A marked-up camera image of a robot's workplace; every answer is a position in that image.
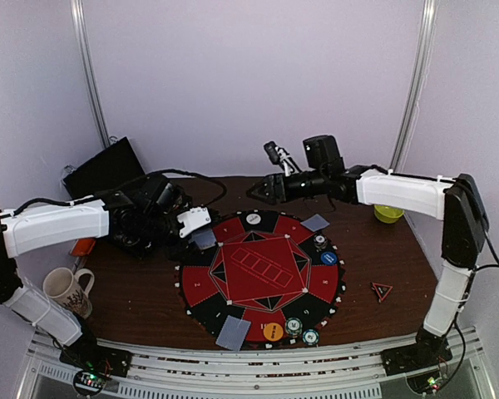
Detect white dealer button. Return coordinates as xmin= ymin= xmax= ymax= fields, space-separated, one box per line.
xmin=246 ymin=213 xmax=262 ymax=225

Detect left aluminium frame post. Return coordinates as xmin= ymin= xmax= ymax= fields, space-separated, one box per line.
xmin=70 ymin=0 xmax=111 ymax=148

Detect yellow green plastic bowl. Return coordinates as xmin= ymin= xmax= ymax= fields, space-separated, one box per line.
xmin=373 ymin=204 xmax=404 ymax=224

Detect white floral ceramic mug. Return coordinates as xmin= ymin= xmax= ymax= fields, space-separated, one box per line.
xmin=42 ymin=268 xmax=95 ymax=319

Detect grey playing card deck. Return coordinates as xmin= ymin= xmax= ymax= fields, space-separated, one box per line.
xmin=190 ymin=229 xmax=217 ymax=250

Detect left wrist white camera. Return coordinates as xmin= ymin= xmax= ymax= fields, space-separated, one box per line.
xmin=176 ymin=207 xmax=211 ymax=239

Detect orange big blind button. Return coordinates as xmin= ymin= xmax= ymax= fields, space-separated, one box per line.
xmin=262 ymin=323 xmax=284 ymax=342

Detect green white poker chip stack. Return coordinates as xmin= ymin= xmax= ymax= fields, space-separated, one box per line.
xmin=284 ymin=317 xmax=303 ymax=337

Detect round red black poker mat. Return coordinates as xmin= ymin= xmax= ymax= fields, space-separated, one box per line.
xmin=175 ymin=209 xmax=346 ymax=348

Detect aluminium front rail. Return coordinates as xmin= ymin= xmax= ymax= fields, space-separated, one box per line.
xmin=14 ymin=326 xmax=498 ymax=399

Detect black poker chip case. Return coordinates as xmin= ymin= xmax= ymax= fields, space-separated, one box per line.
xmin=62 ymin=135 xmax=192 ymax=261

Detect aluminium frame post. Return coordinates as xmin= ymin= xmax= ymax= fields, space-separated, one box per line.
xmin=384 ymin=0 xmax=437 ymax=178
xmin=70 ymin=0 xmax=111 ymax=148

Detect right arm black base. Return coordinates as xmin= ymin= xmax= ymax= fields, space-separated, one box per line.
xmin=381 ymin=337 xmax=453 ymax=376

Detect teal white poker chip stack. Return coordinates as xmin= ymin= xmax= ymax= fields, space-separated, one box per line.
xmin=302 ymin=328 xmax=320 ymax=346

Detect red black triangular token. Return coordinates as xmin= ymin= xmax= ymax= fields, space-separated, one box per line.
xmin=371 ymin=282 xmax=393 ymax=303

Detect dealt blue-backed card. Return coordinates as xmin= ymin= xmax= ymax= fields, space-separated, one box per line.
xmin=215 ymin=316 xmax=251 ymax=352
xmin=301 ymin=214 xmax=330 ymax=232

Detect wrist white camera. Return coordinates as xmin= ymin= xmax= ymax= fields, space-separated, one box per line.
xmin=264 ymin=141 xmax=302 ymax=177
xmin=176 ymin=207 xmax=211 ymax=239

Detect black white poker chip stack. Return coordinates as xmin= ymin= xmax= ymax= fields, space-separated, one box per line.
xmin=314 ymin=234 xmax=327 ymax=249

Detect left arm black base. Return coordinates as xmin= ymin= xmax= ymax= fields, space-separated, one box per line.
xmin=53 ymin=340 xmax=132 ymax=377

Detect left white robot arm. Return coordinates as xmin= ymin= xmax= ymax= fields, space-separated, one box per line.
xmin=0 ymin=173 xmax=213 ymax=369

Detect right aluminium frame post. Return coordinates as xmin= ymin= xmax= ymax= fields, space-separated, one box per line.
xmin=384 ymin=0 xmax=437 ymax=178

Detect blue small blind button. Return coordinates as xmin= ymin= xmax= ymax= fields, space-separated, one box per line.
xmin=320 ymin=251 xmax=338 ymax=265

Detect orange plastic cup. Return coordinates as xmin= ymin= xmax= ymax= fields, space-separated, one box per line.
xmin=70 ymin=238 xmax=96 ymax=257

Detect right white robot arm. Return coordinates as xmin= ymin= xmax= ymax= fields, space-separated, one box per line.
xmin=246 ymin=135 xmax=493 ymax=367

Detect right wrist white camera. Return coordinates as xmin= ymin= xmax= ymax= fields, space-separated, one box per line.
xmin=264 ymin=141 xmax=302 ymax=177

